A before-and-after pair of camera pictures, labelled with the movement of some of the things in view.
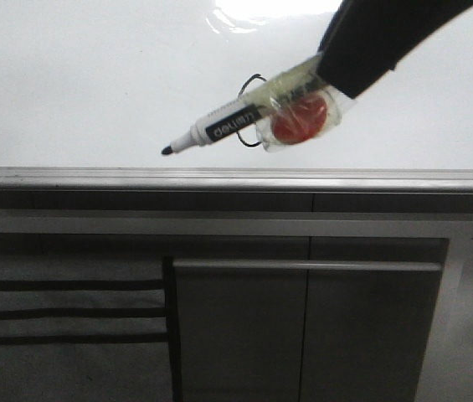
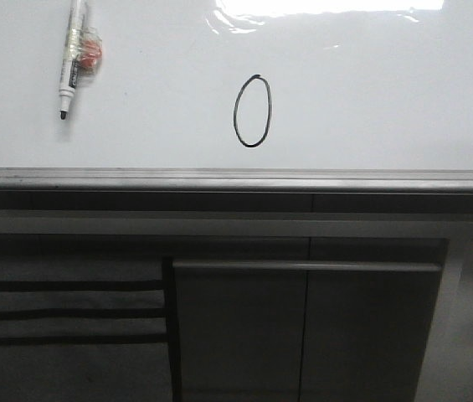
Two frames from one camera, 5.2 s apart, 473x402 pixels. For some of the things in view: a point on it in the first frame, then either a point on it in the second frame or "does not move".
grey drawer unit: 73,327 does not move
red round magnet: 299,120 to 90,53
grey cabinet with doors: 303,319 does not move
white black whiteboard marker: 245,110 to 70,59
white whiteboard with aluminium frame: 86,95 does not move
